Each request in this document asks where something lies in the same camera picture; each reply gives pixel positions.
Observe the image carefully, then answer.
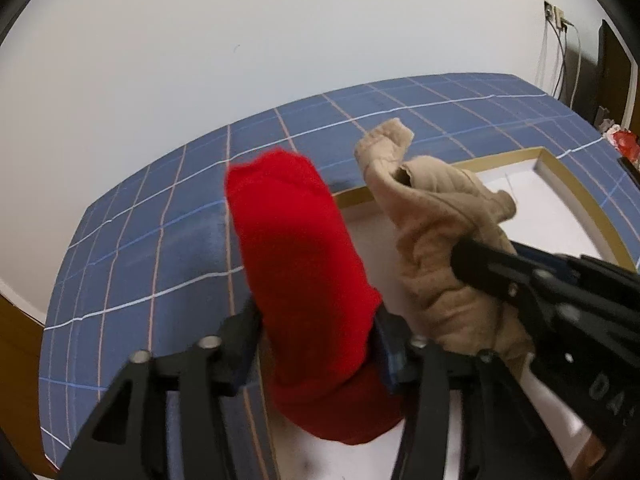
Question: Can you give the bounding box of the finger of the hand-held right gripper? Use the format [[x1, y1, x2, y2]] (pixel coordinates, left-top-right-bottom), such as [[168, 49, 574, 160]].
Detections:
[[451, 236, 547, 307], [514, 241, 582, 283]]

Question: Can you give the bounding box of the grey cable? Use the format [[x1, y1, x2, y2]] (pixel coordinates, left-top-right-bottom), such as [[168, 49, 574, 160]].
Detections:
[[567, 19, 583, 108]]

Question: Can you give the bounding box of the beige underwear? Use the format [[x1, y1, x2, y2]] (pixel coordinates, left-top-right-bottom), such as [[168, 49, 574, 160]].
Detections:
[[354, 118, 538, 376]]

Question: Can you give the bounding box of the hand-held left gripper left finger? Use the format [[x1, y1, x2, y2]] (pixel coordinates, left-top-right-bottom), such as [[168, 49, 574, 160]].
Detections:
[[59, 301, 264, 480]]

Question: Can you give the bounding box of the shallow wooden tray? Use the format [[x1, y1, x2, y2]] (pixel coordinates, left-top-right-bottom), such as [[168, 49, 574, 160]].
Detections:
[[245, 146, 638, 480]]

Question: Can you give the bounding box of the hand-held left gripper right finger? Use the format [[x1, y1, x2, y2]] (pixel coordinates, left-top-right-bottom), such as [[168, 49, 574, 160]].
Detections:
[[372, 309, 557, 480]]

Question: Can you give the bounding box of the blue plaid tablecloth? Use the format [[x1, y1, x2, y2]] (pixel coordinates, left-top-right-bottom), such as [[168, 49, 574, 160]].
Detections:
[[39, 72, 640, 480]]

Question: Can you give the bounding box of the black monitor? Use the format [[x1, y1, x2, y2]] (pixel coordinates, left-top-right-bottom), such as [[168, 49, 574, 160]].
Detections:
[[597, 20, 638, 126]]

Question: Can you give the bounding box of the bright red underwear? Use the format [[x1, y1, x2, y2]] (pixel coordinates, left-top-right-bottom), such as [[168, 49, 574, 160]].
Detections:
[[225, 147, 406, 446]]

